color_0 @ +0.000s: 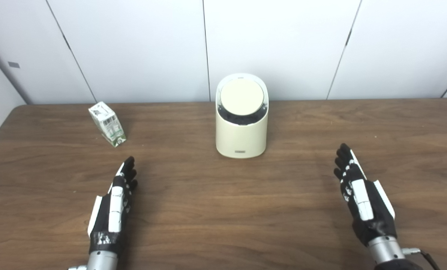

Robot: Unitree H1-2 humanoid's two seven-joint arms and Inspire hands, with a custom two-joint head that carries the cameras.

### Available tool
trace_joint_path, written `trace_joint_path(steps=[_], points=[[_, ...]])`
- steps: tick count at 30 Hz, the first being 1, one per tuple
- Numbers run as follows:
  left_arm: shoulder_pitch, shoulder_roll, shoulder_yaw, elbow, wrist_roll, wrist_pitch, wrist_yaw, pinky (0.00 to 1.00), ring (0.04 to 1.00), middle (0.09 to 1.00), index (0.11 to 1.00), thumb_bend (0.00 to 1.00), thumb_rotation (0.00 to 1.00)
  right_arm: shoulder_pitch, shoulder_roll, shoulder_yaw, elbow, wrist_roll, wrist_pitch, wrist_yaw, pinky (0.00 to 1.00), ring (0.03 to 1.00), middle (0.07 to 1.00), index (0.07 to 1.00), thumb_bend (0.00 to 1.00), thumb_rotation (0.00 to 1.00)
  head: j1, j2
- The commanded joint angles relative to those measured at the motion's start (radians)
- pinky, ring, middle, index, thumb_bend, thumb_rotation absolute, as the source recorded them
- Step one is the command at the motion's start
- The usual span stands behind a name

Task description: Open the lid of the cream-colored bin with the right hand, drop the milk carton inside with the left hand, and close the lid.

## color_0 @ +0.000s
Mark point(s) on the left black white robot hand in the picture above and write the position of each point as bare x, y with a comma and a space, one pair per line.
115, 210

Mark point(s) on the grey wall sticker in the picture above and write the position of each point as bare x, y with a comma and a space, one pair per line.
13, 65

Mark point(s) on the cream round bin lid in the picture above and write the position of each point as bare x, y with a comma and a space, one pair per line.
241, 96

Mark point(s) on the white green milk carton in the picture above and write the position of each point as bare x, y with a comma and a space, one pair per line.
107, 122

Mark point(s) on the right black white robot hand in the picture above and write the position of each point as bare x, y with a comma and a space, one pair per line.
362, 198

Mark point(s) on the cream-colored bin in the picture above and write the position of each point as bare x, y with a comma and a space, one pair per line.
241, 140

